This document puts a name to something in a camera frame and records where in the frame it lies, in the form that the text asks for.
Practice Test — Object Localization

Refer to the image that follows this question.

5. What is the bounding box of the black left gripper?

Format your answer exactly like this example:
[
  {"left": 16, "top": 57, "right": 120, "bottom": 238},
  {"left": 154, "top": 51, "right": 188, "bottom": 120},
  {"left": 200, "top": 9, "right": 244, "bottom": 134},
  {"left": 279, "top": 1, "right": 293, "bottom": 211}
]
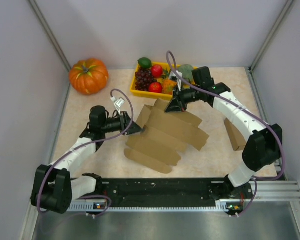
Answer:
[{"left": 101, "top": 111, "right": 145, "bottom": 135}]

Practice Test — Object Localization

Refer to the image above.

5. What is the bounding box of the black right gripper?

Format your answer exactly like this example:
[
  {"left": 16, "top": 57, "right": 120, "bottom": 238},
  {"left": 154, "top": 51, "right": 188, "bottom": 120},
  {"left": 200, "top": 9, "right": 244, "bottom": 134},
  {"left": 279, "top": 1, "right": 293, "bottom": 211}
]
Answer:
[{"left": 164, "top": 84, "right": 202, "bottom": 114}]

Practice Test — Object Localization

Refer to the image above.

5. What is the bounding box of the brown cardboard box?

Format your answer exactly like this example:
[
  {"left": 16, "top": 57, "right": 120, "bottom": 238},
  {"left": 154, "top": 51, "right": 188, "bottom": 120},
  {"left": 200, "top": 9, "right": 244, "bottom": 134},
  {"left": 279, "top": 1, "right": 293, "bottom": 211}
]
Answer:
[{"left": 224, "top": 118, "right": 246, "bottom": 152}]

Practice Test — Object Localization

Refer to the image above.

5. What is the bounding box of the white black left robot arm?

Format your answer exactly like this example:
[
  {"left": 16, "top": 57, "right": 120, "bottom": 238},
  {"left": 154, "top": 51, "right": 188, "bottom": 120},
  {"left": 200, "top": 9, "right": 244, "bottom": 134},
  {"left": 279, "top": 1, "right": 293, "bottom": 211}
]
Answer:
[{"left": 30, "top": 105, "right": 144, "bottom": 214}]

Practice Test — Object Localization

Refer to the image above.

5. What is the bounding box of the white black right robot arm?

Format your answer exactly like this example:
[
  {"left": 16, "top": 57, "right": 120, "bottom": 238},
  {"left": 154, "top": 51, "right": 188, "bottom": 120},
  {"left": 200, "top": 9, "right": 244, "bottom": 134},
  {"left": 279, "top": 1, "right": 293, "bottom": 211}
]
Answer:
[{"left": 165, "top": 66, "right": 285, "bottom": 199}]

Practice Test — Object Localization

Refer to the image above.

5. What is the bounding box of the yellow plastic fruit tray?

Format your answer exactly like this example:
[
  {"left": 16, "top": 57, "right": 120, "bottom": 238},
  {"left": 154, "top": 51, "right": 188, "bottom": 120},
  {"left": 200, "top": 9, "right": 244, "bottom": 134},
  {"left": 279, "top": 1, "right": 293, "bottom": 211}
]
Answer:
[{"left": 130, "top": 60, "right": 177, "bottom": 100}]

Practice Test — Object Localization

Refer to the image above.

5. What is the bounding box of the orange horned melon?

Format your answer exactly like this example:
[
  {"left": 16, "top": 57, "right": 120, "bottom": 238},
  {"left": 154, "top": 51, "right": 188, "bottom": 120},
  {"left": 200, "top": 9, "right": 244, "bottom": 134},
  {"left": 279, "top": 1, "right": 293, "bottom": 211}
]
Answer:
[{"left": 161, "top": 69, "right": 177, "bottom": 95}]

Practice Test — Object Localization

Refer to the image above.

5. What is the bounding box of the red apple front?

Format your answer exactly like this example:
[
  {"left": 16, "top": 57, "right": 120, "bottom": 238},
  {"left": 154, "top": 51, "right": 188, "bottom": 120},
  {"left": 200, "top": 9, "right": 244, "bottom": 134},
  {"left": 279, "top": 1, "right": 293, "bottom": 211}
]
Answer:
[{"left": 148, "top": 82, "right": 163, "bottom": 94}]

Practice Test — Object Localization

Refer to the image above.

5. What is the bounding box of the red apple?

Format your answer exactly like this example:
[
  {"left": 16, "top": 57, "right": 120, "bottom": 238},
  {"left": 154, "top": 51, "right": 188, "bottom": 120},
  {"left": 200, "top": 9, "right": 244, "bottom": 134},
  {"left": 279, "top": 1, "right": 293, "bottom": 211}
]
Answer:
[
  {"left": 151, "top": 64, "right": 163, "bottom": 78},
  {"left": 148, "top": 82, "right": 163, "bottom": 94}
]

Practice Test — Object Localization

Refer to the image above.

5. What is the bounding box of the green netted melon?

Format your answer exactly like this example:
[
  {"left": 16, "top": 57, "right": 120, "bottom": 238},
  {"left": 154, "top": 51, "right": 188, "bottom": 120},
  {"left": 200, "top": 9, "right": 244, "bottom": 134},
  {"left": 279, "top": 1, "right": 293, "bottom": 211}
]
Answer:
[{"left": 177, "top": 64, "right": 194, "bottom": 84}]

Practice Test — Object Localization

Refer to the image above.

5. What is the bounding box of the red apple rear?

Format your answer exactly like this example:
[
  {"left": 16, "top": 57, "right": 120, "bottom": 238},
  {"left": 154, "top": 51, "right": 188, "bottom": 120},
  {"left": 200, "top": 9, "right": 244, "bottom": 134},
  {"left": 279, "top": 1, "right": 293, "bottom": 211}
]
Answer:
[{"left": 151, "top": 64, "right": 163, "bottom": 78}]

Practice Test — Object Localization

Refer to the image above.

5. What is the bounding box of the purple grape bunch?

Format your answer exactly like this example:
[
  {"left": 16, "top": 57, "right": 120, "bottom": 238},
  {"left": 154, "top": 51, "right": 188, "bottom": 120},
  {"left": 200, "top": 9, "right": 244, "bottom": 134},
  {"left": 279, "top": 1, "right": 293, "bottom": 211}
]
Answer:
[{"left": 135, "top": 67, "right": 157, "bottom": 92}]

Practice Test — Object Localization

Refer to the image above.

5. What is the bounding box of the dark green lime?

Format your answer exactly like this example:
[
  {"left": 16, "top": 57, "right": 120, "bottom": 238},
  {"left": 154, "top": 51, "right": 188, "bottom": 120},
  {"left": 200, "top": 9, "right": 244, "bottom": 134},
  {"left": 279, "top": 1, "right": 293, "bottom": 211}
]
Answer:
[{"left": 137, "top": 57, "right": 152, "bottom": 69}]

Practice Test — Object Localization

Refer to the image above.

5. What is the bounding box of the orange pumpkin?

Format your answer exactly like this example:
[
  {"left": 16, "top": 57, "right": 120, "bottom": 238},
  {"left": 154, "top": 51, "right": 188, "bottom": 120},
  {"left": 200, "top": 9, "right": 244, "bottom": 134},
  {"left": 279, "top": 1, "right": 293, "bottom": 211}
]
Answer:
[{"left": 68, "top": 58, "right": 109, "bottom": 95}]

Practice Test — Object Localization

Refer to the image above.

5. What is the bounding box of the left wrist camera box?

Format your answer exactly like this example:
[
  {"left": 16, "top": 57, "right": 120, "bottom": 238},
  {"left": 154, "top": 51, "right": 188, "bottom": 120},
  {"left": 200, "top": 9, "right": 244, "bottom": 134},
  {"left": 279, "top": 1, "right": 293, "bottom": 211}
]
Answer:
[{"left": 110, "top": 96, "right": 126, "bottom": 114}]

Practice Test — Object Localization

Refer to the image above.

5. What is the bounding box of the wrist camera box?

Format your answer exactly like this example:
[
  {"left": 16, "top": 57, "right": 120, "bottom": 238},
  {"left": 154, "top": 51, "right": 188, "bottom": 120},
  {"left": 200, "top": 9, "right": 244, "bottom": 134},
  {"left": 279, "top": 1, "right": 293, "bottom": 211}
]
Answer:
[
  {"left": 110, "top": 96, "right": 126, "bottom": 114},
  {"left": 168, "top": 70, "right": 183, "bottom": 90}
]

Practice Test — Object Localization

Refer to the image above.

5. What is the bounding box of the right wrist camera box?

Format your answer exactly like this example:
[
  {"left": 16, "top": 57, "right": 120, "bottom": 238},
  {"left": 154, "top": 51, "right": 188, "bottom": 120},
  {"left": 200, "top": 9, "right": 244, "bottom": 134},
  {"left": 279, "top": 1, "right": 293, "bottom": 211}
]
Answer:
[{"left": 168, "top": 70, "right": 183, "bottom": 90}]

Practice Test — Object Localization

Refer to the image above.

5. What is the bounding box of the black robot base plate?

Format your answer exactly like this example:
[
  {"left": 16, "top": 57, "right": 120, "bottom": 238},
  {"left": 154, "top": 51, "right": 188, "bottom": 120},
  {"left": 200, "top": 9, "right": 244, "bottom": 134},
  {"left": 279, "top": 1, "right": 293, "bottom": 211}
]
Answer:
[{"left": 86, "top": 178, "right": 253, "bottom": 207}]

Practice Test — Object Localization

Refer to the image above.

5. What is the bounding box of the white slotted cable duct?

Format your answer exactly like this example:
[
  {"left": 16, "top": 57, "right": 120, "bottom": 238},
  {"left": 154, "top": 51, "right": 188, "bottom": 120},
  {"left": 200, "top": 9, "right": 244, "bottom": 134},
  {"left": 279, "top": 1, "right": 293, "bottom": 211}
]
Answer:
[{"left": 67, "top": 200, "right": 243, "bottom": 213}]

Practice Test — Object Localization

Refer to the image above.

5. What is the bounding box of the aluminium frame post left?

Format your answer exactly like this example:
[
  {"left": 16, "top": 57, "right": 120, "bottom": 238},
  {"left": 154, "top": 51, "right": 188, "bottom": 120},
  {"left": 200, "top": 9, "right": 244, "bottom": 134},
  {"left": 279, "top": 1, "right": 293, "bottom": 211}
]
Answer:
[{"left": 27, "top": 0, "right": 71, "bottom": 72}]

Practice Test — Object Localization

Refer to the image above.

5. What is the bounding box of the aluminium frame post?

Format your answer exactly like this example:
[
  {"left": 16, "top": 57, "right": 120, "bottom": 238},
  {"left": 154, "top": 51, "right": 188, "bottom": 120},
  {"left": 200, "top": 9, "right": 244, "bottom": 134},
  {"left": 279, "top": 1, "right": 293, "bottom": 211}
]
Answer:
[
  {"left": 27, "top": 0, "right": 71, "bottom": 72},
  {"left": 248, "top": 0, "right": 296, "bottom": 74}
]

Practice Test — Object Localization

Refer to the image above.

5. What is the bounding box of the aluminium frame post right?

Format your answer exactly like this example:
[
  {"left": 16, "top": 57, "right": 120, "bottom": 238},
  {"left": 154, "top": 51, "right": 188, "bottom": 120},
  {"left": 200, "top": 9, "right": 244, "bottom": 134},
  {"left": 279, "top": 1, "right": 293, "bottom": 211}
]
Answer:
[{"left": 248, "top": 0, "right": 296, "bottom": 74}]

